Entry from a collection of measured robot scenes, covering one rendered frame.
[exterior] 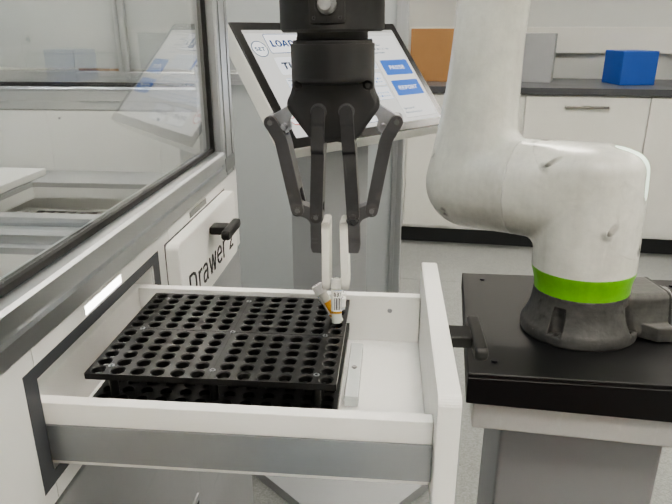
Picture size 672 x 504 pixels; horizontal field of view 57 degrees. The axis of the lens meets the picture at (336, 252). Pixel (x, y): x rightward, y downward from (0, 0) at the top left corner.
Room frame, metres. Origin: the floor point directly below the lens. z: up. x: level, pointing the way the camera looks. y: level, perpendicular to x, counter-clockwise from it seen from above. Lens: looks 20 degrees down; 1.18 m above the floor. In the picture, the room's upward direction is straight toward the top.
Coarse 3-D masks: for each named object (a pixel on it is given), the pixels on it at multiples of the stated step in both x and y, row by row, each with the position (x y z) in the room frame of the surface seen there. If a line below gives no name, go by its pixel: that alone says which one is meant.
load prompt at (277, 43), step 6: (264, 36) 1.40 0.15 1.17; (270, 36) 1.41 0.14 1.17; (276, 36) 1.42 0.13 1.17; (282, 36) 1.43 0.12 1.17; (288, 36) 1.44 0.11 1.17; (294, 36) 1.45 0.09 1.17; (270, 42) 1.39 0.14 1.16; (276, 42) 1.41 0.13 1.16; (282, 42) 1.42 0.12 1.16; (288, 42) 1.43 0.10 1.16; (270, 48) 1.38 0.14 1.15; (276, 48) 1.39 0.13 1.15; (282, 48) 1.40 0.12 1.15; (288, 48) 1.42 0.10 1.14
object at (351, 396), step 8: (352, 344) 0.62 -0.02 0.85; (360, 344) 0.62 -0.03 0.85; (352, 352) 0.60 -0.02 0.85; (360, 352) 0.60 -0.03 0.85; (352, 360) 0.58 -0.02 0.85; (360, 360) 0.58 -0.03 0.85; (352, 368) 0.57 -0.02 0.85; (360, 368) 0.57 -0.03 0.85; (352, 376) 0.55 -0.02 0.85; (360, 376) 0.56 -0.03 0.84; (352, 384) 0.54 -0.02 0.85; (352, 392) 0.52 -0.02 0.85; (344, 400) 0.52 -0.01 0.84; (352, 400) 0.51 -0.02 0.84
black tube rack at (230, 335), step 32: (160, 320) 0.59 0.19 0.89; (192, 320) 0.58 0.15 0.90; (224, 320) 0.58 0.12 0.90; (256, 320) 0.58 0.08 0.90; (288, 320) 0.58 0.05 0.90; (320, 320) 0.59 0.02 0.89; (128, 352) 0.51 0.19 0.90; (160, 352) 0.51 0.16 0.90; (192, 352) 0.57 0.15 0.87; (224, 352) 0.51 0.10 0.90; (256, 352) 0.51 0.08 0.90; (288, 352) 0.51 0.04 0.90; (320, 352) 0.51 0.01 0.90; (128, 384) 0.50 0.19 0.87; (160, 384) 0.50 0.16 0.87; (192, 384) 0.51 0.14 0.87; (224, 384) 0.46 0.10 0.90; (256, 384) 0.46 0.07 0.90; (288, 384) 0.46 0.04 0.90
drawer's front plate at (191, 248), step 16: (224, 192) 1.00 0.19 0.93; (208, 208) 0.90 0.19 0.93; (224, 208) 0.95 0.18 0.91; (192, 224) 0.82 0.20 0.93; (208, 224) 0.86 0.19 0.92; (176, 240) 0.75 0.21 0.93; (192, 240) 0.78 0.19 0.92; (208, 240) 0.85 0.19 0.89; (176, 256) 0.73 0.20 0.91; (192, 256) 0.78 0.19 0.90; (208, 256) 0.85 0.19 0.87; (176, 272) 0.73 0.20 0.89
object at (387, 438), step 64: (128, 320) 0.64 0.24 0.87; (384, 320) 0.65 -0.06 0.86; (64, 384) 0.50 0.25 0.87; (384, 384) 0.56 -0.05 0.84; (64, 448) 0.43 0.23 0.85; (128, 448) 0.43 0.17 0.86; (192, 448) 0.42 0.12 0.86; (256, 448) 0.42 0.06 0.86; (320, 448) 0.41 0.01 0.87; (384, 448) 0.41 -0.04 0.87
